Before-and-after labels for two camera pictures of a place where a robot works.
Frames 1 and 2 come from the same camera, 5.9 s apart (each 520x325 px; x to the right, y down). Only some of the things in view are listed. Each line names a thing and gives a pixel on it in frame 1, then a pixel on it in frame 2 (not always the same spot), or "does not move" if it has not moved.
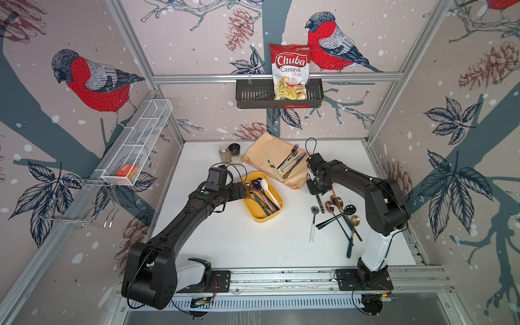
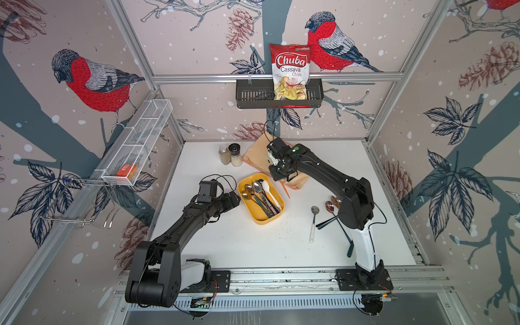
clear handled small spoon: (314, 210) does not move
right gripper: (313, 191) → (274, 177)
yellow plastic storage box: (252, 209) does not move
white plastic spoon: (264, 186) does not move
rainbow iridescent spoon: (330, 207) does not move
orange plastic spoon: (334, 196) → (284, 189)
